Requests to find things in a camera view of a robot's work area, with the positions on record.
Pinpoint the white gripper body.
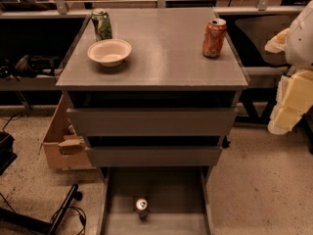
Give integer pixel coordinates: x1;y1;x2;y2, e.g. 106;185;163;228
276;70;313;115

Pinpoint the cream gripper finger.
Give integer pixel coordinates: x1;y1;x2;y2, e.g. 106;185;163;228
265;28;290;54
267;106;301;135

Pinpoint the silver redbull can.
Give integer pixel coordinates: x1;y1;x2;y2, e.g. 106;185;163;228
135;198;149;220

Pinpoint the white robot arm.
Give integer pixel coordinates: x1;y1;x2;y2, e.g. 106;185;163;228
265;1;313;135

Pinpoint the orange soda can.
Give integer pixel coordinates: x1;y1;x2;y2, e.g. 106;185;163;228
202;18;227;58

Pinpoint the grey drawer cabinet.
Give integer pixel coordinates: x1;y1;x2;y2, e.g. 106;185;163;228
55;7;250;168

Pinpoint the grey bottom drawer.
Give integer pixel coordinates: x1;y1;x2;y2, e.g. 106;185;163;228
97;167;215;235

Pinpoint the grey drawer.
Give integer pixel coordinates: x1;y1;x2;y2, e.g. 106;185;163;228
97;167;215;235
67;108;236;136
86;146;222;167

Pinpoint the green soda can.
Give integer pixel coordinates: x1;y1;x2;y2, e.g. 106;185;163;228
91;9;112;41

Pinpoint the grey middle drawer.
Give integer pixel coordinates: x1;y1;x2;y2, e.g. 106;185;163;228
86;146;222;167

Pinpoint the grey top drawer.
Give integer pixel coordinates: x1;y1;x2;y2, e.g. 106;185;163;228
67;108;236;136

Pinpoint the white paper bowl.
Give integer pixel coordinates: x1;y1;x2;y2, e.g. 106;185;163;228
87;39;132;68

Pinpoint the cardboard box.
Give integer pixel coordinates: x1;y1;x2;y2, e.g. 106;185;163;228
42;97;92;169

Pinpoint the black box at left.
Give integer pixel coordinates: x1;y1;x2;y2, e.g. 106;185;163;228
0;131;17;175

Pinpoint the black chair base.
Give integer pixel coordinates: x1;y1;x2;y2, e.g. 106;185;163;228
0;184;82;235

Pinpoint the black cable on floor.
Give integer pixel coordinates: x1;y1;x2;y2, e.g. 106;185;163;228
48;206;88;235

